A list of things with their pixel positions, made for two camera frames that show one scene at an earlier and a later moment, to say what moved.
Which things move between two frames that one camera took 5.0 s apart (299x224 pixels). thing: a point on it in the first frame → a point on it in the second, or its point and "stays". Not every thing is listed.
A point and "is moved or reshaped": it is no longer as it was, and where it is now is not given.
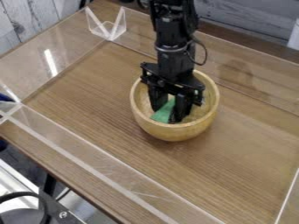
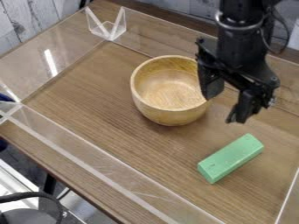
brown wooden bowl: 201,115 is moved or reshaped
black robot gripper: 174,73 → 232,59
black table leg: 51,185 stays
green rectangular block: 163,114 → 229,157
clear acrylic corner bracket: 107,30 stays
